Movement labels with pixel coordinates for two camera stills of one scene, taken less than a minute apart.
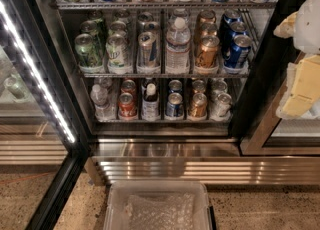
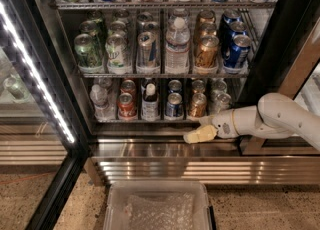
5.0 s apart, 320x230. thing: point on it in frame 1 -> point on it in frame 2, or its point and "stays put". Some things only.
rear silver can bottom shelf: x=218 y=86 stays put
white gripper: x=310 y=27 -> x=224 y=123
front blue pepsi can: x=237 y=56 stays put
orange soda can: x=198 y=107 stays put
